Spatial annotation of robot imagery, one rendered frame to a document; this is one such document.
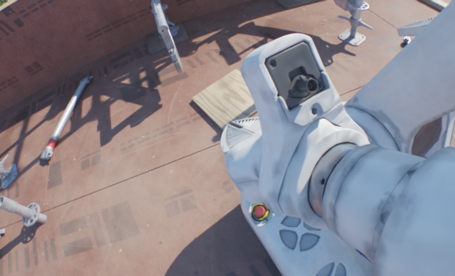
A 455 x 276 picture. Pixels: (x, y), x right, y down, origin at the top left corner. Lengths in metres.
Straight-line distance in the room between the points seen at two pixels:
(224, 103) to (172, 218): 0.59
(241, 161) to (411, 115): 0.22
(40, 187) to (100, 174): 0.45
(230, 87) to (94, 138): 0.83
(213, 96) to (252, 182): 1.04
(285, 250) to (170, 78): 1.20
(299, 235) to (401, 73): 0.38
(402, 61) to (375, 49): 1.33
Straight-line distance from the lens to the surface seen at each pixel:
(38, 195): 1.57
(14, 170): 1.90
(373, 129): 0.34
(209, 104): 1.20
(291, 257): 0.53
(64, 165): 1.52
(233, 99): 1.19
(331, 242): 0.55
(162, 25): 1.16
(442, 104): 0.30
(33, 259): 1.45
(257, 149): 0.19
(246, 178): 0.21
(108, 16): 1.96
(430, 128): 0.41
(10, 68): 2.36
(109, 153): 1.32
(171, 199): 1.02
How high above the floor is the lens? 0.89
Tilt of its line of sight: 55 degrees down
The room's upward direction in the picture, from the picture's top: 18 degrees counter-clockwise
